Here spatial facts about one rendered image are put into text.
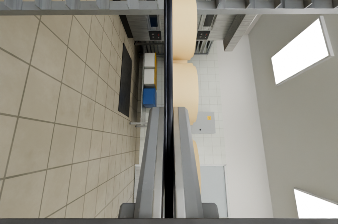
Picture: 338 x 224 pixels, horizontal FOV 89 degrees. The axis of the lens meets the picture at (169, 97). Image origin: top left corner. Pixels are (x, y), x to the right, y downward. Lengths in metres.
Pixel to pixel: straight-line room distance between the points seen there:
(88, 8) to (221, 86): 4.20
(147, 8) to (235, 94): 4.21
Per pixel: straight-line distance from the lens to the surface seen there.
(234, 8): 0.63
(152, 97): 3.71
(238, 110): 4.60
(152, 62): 3.99
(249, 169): 4.61
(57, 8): 0.69
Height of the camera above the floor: 0.80
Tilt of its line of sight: level
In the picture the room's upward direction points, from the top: 90 degrees clockwise
